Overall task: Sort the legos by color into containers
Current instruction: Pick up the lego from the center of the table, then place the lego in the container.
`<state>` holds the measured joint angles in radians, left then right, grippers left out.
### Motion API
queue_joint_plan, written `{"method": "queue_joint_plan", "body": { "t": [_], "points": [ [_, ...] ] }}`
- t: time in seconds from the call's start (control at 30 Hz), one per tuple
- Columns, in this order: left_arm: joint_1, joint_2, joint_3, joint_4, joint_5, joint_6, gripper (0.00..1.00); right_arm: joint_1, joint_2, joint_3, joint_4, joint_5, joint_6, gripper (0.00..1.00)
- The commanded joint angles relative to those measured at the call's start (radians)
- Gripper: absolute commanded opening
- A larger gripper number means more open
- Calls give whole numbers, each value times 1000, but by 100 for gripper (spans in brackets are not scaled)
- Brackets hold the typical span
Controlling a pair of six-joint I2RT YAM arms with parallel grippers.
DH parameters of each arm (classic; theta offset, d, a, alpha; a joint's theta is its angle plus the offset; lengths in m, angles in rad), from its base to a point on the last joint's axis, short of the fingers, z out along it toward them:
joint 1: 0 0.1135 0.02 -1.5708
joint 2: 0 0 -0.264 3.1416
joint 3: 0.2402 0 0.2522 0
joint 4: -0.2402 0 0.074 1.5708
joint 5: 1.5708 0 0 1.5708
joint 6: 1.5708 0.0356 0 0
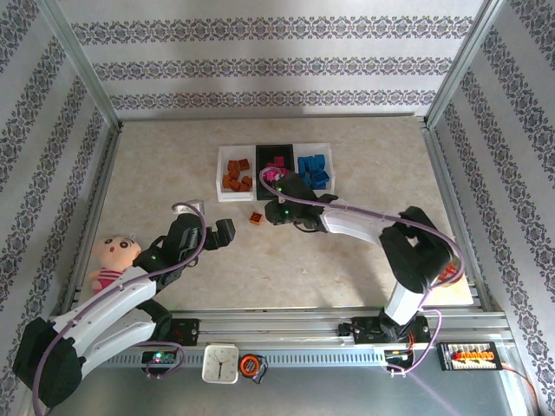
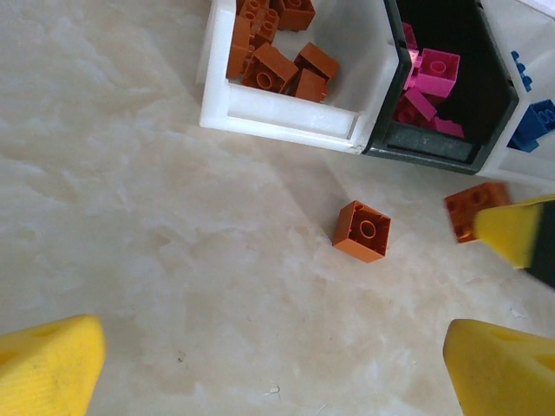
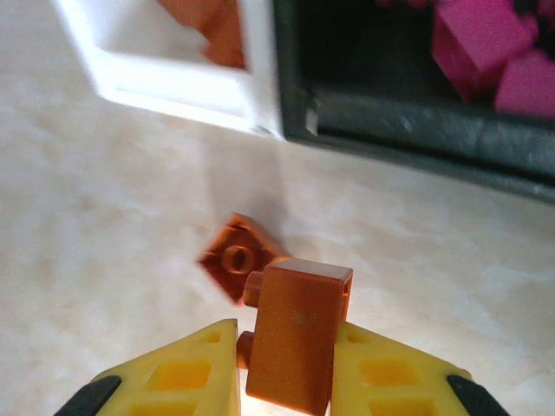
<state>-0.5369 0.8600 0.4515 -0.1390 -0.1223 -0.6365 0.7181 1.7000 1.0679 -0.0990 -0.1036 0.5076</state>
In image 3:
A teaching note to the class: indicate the pink lego brick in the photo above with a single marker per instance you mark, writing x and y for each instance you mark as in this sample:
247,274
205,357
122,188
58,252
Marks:
526,86
477,43

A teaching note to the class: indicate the black plastic bin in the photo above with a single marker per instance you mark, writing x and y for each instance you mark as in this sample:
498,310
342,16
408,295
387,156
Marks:
412,125

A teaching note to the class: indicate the orange lego brick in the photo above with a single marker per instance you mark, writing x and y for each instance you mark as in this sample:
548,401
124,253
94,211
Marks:
225,47
236,258
186,8
299,333

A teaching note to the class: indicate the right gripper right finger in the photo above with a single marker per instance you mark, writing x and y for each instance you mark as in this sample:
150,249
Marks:
390,377

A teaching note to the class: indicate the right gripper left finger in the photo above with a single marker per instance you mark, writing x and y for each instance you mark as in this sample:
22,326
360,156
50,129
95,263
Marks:
173,377

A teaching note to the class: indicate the white plastic bin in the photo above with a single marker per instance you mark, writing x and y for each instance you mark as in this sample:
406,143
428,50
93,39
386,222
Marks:
182,86

